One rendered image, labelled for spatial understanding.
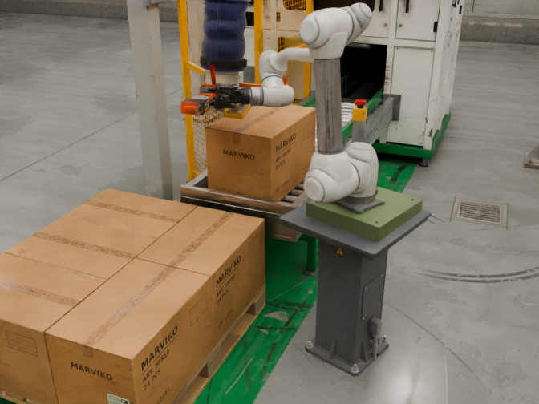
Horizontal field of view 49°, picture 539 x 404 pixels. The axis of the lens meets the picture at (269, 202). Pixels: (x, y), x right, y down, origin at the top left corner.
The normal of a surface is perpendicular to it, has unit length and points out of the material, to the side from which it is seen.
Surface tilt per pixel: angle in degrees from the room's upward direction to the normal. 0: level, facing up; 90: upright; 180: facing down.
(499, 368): 0
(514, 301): 0
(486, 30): 90
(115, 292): 0
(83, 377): 90
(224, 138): 90
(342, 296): 90
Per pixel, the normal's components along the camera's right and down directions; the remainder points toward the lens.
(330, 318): -0.65, 0.33
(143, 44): -0.38, 0.40
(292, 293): 0.00, -0.90
